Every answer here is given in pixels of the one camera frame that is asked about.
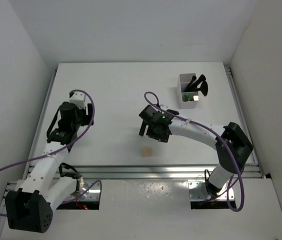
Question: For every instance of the black gold eyeshadow palette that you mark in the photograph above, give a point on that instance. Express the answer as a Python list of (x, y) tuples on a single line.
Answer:
[(195, 98)]

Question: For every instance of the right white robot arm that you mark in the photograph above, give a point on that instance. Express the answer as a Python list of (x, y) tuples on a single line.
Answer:
[(232, 146)]

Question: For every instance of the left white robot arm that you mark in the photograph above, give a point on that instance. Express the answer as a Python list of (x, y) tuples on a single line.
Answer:
[(31, 207)]

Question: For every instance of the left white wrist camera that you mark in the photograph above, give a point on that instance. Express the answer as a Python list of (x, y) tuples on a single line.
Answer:
[(78, 98)]

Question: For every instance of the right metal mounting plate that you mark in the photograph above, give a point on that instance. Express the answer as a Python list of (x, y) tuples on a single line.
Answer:
[(198, 192)]

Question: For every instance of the green lipstick tube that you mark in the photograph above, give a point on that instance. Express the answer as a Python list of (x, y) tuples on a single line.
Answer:
[(186, 97)]

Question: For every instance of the black fan makeup brush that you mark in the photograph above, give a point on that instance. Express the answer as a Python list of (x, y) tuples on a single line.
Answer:
[(201, 87)]

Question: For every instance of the white organizer box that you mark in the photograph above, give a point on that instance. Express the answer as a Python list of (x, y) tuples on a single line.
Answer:
[(182, 82)]

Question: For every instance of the small black blending brush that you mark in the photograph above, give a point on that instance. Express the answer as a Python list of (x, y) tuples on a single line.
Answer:
[(189, 85)]

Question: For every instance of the beige makeup sponge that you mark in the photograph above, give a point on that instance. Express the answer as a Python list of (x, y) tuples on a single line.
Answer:
[(147, 152)]

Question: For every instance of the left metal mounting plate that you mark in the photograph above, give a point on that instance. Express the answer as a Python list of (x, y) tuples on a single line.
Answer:
[(90, 191)]

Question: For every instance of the metal mounting plate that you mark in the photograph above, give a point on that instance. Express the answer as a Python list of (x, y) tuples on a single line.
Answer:
[(90, 191), (198, 192)]

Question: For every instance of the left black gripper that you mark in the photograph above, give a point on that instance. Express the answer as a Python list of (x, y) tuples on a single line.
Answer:
[(87, 119)]

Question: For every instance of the aluminium frame rail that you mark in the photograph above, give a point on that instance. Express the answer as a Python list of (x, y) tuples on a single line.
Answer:
[(147, 198)]

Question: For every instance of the large black powder brush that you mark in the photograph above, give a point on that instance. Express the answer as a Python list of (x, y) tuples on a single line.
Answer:
[(200, 79)]

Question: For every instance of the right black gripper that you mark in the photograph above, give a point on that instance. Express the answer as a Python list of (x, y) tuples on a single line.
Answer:
[(162, 138)]

